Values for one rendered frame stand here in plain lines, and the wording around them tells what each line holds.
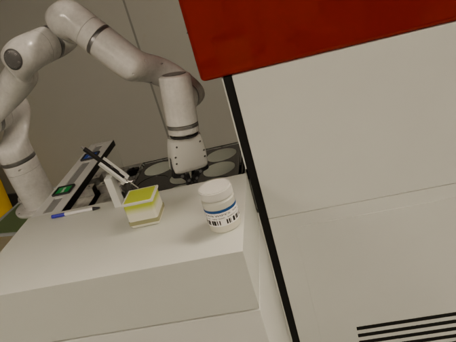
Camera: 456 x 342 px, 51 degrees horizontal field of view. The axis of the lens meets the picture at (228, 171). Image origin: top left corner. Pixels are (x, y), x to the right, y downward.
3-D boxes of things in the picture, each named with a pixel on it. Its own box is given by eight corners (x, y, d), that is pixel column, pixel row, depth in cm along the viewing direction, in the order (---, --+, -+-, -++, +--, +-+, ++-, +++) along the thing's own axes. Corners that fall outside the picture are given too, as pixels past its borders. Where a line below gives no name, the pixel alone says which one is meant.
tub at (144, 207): (166, 207, 118) (157, 184, 115) (161, 224, 111) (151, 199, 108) (137, 214, 119) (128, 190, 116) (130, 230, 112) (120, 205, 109)
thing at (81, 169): (125, 172, 188) (113, 139, 183) (78, 254, 139) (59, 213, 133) (103, 176, 190) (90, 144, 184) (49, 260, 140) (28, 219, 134)
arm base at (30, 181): (7, 222, 171) (-19, 178, 163) (30, 195, 188) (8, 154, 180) (54, 212, 168) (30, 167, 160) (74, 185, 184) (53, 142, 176)
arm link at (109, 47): (115, 47, 139) (197, 110, 138) (82, 56, 125) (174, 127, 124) (127, 20, 135) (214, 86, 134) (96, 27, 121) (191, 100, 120)
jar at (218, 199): (241, 212, 106) (231, 175, 102) (241, 230, 100) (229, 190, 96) (211, 218, 107) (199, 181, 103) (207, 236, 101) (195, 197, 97)
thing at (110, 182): (138, 197, 128) (121, 152, 122) (135, 204, 124) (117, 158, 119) (117, 201, 129) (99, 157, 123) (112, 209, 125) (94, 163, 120)
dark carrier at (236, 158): (241, 144, 162) (241, 142, 162) (237, 192, 131) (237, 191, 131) (145, 165, 168) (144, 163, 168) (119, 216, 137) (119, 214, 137)
